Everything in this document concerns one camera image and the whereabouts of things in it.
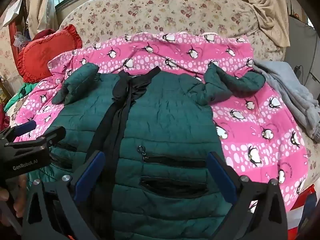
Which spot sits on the black charger plug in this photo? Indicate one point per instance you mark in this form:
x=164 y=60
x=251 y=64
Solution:
x=298 y=71

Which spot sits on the dark green puffer jacket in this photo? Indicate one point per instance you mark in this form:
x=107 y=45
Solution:
x=162 y=105

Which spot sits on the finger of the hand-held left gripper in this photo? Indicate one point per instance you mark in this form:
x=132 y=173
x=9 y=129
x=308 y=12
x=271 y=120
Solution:
x=26 y=127
x=53 y=135

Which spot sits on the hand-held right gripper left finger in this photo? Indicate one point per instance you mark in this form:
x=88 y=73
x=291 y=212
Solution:
x=90 y=177

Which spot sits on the white paper sheet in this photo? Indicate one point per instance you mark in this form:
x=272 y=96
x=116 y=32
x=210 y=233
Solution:
x=11 y=12

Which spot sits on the person's left hand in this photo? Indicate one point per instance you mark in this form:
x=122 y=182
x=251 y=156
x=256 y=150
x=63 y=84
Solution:
x=18 y=197

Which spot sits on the grey sweatpants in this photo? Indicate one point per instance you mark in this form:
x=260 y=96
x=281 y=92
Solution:
x=292 y=87

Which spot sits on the red ruffled pillow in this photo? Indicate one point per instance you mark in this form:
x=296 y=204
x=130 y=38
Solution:
x=37 y=57

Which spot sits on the floral bed sheet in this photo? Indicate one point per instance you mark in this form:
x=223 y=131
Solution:
x=162 y=10

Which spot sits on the beige crumpled cloth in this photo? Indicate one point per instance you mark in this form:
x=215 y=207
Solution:
x=270 y=12

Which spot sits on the pink penguin print blanket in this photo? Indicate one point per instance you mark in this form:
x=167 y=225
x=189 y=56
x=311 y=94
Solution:
x=250 y=135

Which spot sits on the beige curtain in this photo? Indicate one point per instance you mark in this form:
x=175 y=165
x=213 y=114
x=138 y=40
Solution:
x=40 y=7

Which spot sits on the red box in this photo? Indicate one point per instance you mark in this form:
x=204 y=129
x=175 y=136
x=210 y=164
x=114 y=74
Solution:
x=307 y=192

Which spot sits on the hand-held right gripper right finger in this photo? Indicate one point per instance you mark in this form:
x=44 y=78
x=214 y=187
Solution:
x=221 y=177

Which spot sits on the bright green cloth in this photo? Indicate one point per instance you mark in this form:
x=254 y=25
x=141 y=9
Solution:
x=22 y=91

